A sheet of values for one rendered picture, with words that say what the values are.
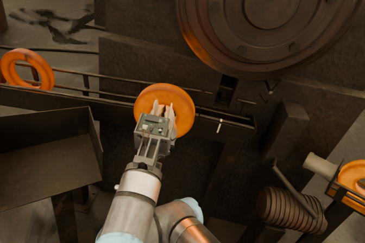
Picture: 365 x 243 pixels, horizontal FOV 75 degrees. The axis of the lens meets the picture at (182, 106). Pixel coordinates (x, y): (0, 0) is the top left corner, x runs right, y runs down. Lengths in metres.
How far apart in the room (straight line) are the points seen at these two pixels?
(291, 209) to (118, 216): 0.66
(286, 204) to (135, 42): 0.76
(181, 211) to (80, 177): 0.33
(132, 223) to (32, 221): 1.04
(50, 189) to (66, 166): 0.08
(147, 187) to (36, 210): 1.06
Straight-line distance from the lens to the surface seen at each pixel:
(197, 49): 0.72
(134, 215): 0.42
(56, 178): 0.76
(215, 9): 0.59
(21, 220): 1.44
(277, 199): 0.94
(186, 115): 0.59
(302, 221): 0.98
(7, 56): 1.04
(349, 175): 0.90
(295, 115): 0.85
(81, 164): 0.78
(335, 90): 0.97
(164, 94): 0.57
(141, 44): 0.86
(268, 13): 0.60
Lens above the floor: 1.19
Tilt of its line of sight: 34 degrees down
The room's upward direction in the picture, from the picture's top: 13 degrees clockwise
